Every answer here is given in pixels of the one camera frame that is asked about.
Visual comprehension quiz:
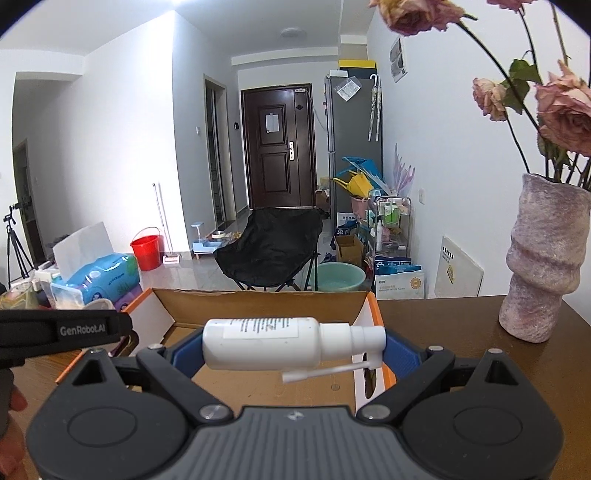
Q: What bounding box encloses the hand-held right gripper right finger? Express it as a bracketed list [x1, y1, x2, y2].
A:
[355, 330, 525, 425]

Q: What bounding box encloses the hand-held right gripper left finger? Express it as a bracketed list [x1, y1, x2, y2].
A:
[60, 330, 234, 428]

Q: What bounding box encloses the white spray bottle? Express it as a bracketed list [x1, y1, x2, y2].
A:
[202, 318, 387, 385]

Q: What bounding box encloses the orange-rimmed cardboard box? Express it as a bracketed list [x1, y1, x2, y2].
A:
[55, 287, 397, 416]

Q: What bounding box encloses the person's left hand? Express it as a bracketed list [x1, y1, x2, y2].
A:
[0, 369, 29, 480]

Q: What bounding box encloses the clear plastic storage container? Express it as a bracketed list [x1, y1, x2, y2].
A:
[33, 267, 63, 305]

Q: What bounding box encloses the blue tissue pack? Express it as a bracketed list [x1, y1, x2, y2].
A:
[51, 222, 140, 308]

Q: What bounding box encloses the white and blue bag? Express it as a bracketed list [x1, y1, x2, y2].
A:
[373, 256, 426, 300]

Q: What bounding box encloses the white flat board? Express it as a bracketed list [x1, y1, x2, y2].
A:
[434, 235, 485, 297]

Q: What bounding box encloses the green plastic basin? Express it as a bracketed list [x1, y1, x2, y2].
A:
[316, 262, 366, 292]

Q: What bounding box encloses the blue and white pet feeder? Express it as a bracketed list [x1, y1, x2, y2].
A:
[191, 223, 227, 260]

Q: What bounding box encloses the red plastic bucket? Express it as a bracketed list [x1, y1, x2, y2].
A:
[130, 226, 163, 271]

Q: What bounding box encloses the small open cardboard box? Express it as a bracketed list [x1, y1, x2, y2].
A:
[335, 234, 365, 267]

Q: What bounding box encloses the white mop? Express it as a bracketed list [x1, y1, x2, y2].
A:
[152, 182, 181, 265]

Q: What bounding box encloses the black folding chair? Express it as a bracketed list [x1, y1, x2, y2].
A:
[213, 207, 324, 292]

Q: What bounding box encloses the pink textured vase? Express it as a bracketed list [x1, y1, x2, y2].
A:
[499, 173, 585, 343]

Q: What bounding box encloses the yellow watering can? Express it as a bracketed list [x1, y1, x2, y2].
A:
[333, 171, 375, 199]

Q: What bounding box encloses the brown cardboard carton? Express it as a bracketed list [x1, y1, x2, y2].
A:
[316, 178, 333, 213]

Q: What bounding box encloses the purple hangers bundle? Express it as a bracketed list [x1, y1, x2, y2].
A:
[392, 143, 416, 197]

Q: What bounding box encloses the blue plastic dustpan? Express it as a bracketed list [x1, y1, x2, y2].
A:
[342, 156, 384, 190]

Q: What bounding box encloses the grey interior door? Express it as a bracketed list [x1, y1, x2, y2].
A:
[204, 76, 227, 222]

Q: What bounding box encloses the dark brown entrance door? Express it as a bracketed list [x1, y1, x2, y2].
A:
[241, 84, 317, 209]

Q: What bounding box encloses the grey refrigerator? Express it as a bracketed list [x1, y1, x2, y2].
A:
[323, 71, 384, 222]

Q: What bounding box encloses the clear plastic bag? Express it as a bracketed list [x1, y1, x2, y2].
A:
[336, 76, 363, 100]

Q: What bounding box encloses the black camera tripod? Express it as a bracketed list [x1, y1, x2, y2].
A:
[2, 200, 35, 282]

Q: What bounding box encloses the metal wire shelf cart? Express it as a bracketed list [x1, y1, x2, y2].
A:
[367, 196, 413, 264]

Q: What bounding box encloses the white wall panel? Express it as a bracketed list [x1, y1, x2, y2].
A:
[389, 37, 409, 83]

